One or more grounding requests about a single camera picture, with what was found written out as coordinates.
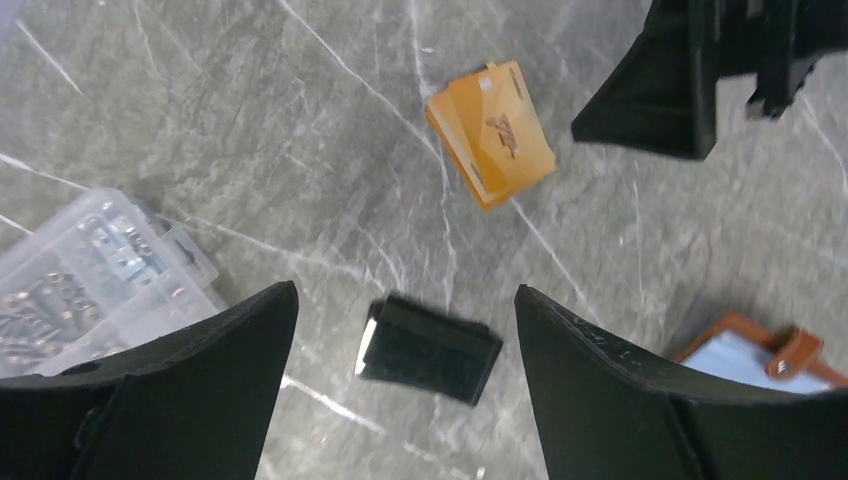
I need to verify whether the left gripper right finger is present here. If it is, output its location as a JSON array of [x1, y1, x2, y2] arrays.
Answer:
[[514, 285, 847, 479]]

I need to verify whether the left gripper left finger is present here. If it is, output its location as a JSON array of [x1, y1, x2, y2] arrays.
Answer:
[[1, 281, 299, 479]]

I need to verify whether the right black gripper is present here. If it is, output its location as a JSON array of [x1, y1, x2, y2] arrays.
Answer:
[[571, 0, 847, 161]]

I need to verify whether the brown leather card holder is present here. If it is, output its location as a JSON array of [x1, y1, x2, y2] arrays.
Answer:
[[674, 313, 847, 395]]

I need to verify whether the orange credit card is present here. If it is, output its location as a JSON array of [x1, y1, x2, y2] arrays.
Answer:
[[426, 60, 556, 211]]

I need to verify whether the black credit card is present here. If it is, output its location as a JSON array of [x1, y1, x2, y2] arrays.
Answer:
[[354, 293, 503, 406]]

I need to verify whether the clear plastic screw box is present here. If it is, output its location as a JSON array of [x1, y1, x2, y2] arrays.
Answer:
[[1, 188, 227, 378]]

